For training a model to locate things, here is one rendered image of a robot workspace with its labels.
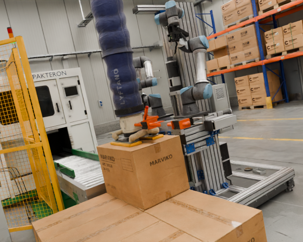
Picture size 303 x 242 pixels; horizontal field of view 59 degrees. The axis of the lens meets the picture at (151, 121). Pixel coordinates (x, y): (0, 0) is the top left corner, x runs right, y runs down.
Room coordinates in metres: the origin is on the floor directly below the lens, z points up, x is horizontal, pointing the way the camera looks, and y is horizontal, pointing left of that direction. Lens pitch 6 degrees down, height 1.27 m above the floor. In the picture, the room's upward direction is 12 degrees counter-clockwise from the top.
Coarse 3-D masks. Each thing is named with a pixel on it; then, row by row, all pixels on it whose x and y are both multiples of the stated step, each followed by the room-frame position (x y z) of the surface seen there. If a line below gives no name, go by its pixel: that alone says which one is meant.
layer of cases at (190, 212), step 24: (192, 192) 1.81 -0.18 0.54; (48, 216) 1.92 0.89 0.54; (72, 216) 1.83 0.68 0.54; (96, 216) 1.74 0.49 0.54; (120, 216) 1.67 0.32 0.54; (144, 216) 1.60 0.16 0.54; (168, 216) 1.53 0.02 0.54; (192, 216) 1.47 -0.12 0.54; (216, 216) 1.41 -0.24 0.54; (240, 216) 1.36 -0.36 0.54; (48, 240) 1.54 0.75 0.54; (72, 240) 1.48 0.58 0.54; (96, 240) 1.42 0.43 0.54; (120, 240) 1.37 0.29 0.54; (144, 240) 1.32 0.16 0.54; (168, 240) 1.27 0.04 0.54; (192, 240) 1.23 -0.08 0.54; (216, 240) 1.19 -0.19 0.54; (240, 240) 1.27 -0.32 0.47; (264, 240) 1.36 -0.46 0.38
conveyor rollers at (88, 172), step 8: (56, 160) 4.18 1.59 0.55; (64, 160) 4.06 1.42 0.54; (72, 160) 3.94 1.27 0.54; (80, 160) 3.76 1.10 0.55; (88, 160) 3.70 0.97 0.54; (96, 160) 3.58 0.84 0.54; (72, 168) 3.40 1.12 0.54; (80, 168) 3.28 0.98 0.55; (88, 168) 3.24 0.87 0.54; (96, 168) 3.11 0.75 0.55; (80, 176) 2.91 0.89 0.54; (88, 176) 2.86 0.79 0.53; (96, 176) 2.74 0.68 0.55; (88, 184) 2.50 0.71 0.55; (96, 184) 2.45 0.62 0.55
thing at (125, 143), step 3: (126, 138) 1.92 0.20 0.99; (114, 141) 2.06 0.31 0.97; (117, 141) 2.03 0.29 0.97; (120, 141) 2.01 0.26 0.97; (123, 141) 1.98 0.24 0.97; (126, 141) 1.95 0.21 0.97; (135, 141) 1.87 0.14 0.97; (138, 141) 1.87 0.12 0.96; (111, 144) 2.09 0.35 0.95; (114, 144) 2.03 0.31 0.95; (117, 144) 1.98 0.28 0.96; (120, 144) 1.94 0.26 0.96; (123, 144) 1.90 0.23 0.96; (126, 144) 1.86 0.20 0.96; (129, 144) 1.83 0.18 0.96; (132, 144) 1.83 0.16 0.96; (135, 144) 1.84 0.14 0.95; (138, 144) 1.85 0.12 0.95
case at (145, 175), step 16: (144, 144) 1.83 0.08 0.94; (160, 144) 1.80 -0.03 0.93; (176, 144) 1.87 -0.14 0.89; (112, 160) 1.96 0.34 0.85; (128, 160) 1.74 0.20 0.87; (144, 160) 1.72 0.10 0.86; (160, 160) 1.78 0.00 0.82; (176, 160) 1.85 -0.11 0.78; (112, 176) 2.01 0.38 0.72; (128, 176) 1.78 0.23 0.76; (144, 176) 1.70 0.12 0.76; (160, 176) 1.77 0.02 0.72; (176, 176) 1.84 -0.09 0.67; (112, 192) 2.07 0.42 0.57; (128, 192) 1.82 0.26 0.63; (144, 192) 1.69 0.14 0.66; (160, 192) 1.75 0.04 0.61; (176, 192) 1.82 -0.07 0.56; (144, 208) 1.68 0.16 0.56
